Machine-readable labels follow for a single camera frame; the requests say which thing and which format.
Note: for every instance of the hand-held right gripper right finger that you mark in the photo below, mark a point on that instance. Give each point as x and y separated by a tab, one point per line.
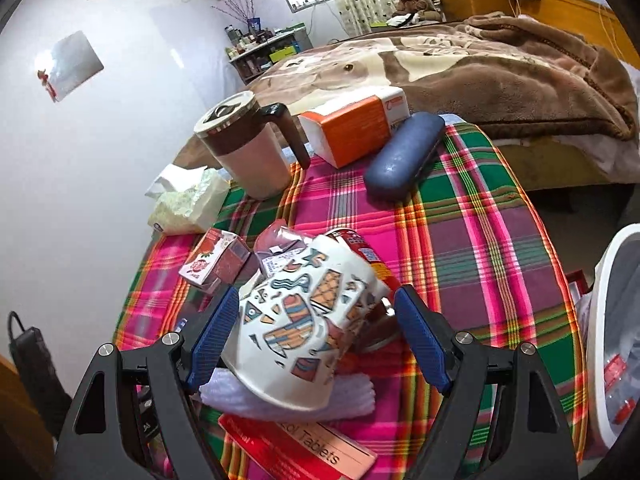
420	340

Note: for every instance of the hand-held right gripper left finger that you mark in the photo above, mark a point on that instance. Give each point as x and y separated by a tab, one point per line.
215	332

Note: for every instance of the white patterned ceramic mug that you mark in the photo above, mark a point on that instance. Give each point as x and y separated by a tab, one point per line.
300	330

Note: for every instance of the white foam wrap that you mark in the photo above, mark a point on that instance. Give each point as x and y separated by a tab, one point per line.
352	395

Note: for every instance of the red tablet box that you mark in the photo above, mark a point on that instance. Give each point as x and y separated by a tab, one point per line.
280	452

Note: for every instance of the white trash bin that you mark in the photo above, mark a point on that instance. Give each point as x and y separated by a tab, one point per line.
600	285

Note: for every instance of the strawberry milk carton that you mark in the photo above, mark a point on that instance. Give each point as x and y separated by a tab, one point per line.
205	260

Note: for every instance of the plaid tablecloth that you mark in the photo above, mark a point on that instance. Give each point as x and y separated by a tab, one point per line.
475	260

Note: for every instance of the red drink can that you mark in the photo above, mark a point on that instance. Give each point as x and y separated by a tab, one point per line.
367	255

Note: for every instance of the soft tissue pack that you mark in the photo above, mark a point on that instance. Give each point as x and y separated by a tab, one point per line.
190	205

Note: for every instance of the brown lidded mug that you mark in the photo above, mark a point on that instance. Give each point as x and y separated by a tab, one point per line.
250	160

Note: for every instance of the blue glasses case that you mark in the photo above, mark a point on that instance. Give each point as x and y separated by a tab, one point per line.
400	160

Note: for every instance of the black power strip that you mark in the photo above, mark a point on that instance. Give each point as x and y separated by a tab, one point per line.
35	355

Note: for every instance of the orange and white tissue box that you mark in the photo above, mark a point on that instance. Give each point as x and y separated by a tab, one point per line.
355	130

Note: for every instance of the bed base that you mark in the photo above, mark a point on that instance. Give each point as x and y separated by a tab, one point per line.
565	165

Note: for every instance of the cluttered shelf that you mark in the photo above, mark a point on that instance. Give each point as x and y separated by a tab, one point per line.
265	52

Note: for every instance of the vase of purple branches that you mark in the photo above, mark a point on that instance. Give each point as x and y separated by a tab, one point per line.
245	7

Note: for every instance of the wooden headboard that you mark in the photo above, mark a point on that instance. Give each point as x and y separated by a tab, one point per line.
575	15

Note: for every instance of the wall poster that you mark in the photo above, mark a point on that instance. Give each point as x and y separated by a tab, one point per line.
72	62

